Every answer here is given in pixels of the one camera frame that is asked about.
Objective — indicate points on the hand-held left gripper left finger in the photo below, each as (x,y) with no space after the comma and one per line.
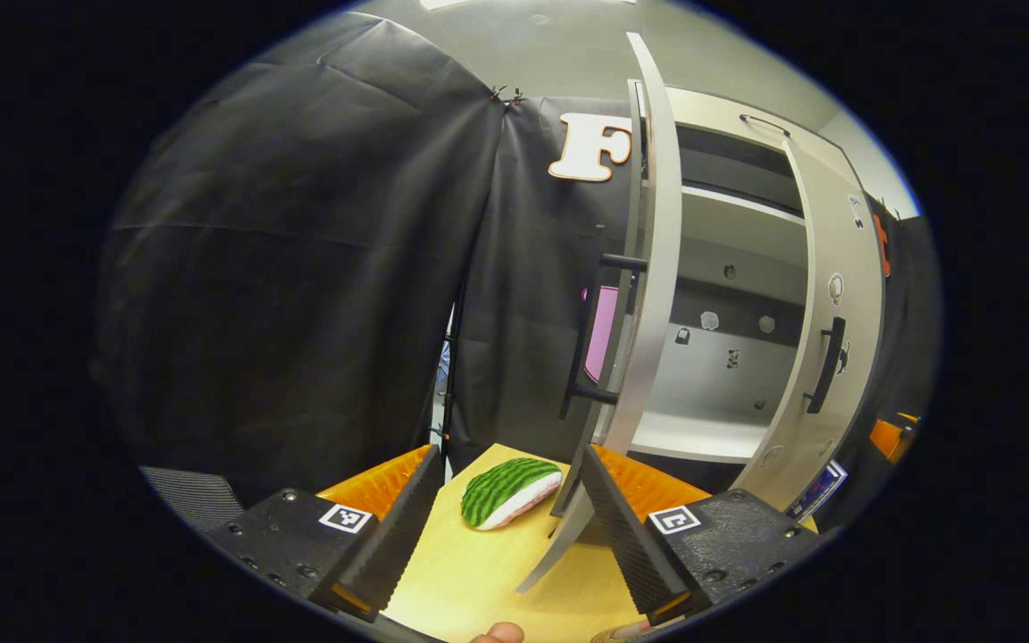
(407,527)

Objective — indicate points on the white cabinet door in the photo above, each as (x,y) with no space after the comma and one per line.
(863,357)
(657,268)

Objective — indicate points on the grey and white cabinet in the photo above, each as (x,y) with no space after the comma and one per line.
(729,179)

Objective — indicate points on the white cabinet shelf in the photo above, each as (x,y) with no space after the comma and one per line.
(693,438)
(738,204)

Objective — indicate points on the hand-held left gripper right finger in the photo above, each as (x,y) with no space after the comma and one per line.
(622,536)

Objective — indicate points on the green striped watermelon slice toy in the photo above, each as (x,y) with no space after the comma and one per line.
(501,487)

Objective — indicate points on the white cabinet drawer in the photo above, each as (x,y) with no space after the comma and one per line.
(720,112)

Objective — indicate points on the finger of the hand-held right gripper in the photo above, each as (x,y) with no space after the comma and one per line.
(888,438)

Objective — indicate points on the dark blue book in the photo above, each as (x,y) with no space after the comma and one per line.
(820,489)

